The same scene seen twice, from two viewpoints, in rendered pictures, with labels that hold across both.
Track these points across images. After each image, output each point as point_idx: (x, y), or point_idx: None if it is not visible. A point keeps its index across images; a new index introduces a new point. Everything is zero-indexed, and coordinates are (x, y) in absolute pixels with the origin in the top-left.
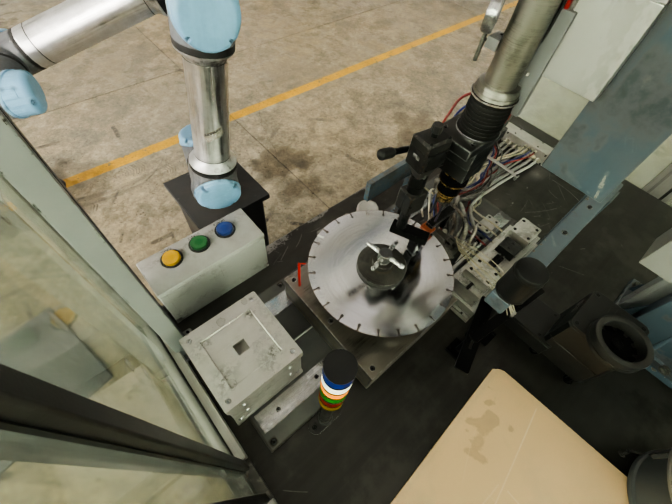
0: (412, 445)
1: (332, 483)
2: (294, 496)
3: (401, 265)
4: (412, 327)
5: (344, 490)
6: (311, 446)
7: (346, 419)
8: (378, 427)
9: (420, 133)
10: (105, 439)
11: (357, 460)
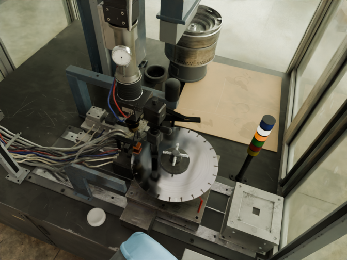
0: (223, 143)
1: (256, 165)
2: (271, 176)
3: (177, 144)
4: (199, 136)
5: (255, 160)
6: (252, 178)
7: (232, 170)
8: (226, 157)
9: (157, 109)
10: None
11: (242, 160)
